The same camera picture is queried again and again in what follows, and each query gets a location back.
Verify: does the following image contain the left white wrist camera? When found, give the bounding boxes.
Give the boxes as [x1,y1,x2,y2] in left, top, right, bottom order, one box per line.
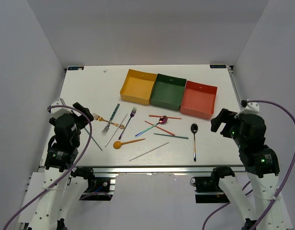
[46,97,74,118]

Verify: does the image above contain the teal chopstick right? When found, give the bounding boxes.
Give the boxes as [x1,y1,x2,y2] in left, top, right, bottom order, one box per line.
[154,133,189,139]

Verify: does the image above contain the gold fork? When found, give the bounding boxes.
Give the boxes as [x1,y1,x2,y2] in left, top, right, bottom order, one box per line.
[92,113,125,129]

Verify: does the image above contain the blue table label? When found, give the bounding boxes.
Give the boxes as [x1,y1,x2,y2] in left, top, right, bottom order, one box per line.
[209,64,227,69]
[67,66,84,71]

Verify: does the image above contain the left blue table label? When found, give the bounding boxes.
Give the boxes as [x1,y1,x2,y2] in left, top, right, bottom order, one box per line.
[67,66,84,71]

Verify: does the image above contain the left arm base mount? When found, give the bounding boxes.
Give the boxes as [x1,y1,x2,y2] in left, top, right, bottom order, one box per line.
[80,168,117,201]

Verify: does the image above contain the red paper box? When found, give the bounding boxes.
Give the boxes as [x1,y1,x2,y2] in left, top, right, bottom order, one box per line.
[180,80,217,120]

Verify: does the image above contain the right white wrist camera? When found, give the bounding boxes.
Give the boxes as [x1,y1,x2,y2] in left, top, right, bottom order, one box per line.
[234,100,260,119]

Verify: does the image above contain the right blue table label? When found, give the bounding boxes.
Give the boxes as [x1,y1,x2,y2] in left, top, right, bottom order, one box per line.
[209,64,227,69]

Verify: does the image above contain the orange chopstick upper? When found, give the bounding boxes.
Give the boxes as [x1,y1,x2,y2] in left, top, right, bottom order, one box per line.
[148,115,182,120]

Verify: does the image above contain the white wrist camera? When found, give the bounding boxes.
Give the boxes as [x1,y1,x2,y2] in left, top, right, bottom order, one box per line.
[234,100,260,119]
[46,97,74,118]

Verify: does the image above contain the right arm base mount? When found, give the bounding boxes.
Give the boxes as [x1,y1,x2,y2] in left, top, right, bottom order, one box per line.
[190,176,229,204]

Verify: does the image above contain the fork with green marbled handle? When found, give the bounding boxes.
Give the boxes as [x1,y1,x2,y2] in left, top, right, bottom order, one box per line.
[102,103,120,134]

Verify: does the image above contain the teal chopstick left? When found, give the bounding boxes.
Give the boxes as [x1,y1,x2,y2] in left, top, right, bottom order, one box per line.
[84,128,102,151]

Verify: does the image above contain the orange chopstick lower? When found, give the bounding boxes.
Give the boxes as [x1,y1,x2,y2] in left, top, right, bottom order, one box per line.
[144,121,175,136]

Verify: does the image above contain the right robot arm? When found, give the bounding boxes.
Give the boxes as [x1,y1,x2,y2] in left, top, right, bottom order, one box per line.
[210,108,285,230]

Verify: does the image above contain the purple iridescent fork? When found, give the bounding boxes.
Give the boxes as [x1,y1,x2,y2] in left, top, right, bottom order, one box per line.
[118,107,136,140]

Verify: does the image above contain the green paper box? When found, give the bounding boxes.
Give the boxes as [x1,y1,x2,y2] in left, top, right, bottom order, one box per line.
[150,73,187,111]

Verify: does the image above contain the black iridescent spoon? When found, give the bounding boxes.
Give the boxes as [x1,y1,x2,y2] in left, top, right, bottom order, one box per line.
[191,123,198,162]

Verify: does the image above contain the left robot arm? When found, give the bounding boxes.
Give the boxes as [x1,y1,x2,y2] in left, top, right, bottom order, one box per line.
[27,102,95,230]

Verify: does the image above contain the orange chopstick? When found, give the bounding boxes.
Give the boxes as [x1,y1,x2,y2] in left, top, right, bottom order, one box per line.
[144,121,175,136]
[148,115,182,120]

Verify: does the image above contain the yellow paper box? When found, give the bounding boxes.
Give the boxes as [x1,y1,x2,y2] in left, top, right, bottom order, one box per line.
[120,69,157,105]

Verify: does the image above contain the white chopstick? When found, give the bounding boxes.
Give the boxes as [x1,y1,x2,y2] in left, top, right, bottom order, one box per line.
[105,113,128,148]
[129,142,170,161]

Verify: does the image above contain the iridescent pink spoon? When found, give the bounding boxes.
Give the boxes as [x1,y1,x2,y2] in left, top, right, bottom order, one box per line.
[135,115,168,138]

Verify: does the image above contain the teal chopstick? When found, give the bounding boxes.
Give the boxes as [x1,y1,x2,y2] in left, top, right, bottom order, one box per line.
[84,128,102,151]
[154,133,189,139]

